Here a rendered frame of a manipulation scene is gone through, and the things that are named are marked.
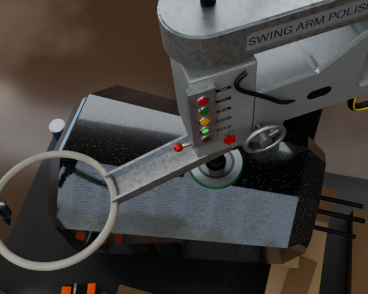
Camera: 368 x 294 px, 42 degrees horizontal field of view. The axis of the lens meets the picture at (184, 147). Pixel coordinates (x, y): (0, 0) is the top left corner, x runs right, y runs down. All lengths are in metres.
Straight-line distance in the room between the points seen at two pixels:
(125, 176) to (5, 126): 1.61
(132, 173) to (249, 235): 0.54
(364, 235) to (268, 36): 1.62
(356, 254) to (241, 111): 1.35
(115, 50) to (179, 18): 2.30
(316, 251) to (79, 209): 1.14
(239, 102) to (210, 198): 0.62
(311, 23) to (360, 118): 1.90
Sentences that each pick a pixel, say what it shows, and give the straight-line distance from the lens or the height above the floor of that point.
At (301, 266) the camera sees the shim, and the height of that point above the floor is 0.26.
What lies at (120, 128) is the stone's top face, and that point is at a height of 0.82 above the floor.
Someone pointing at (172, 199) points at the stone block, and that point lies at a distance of 1.98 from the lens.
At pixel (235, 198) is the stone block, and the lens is 1.93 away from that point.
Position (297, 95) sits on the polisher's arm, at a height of 1.30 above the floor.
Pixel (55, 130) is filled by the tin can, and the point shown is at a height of 0.15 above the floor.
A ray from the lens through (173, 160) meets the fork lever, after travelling 1.81.
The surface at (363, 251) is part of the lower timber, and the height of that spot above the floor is 0.13.
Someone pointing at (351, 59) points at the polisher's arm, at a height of 1.40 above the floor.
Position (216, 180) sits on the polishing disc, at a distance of 1.89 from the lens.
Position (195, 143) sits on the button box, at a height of 1.26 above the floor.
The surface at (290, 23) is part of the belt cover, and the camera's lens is 1.25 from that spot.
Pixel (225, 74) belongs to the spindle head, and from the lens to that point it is 1.30.
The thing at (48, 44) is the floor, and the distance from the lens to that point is 3.69.
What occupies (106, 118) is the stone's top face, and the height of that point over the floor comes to 0.82.
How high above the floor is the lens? 2.55
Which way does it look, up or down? 60 degrees down
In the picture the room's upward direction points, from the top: 9 degrees counter-clockwise
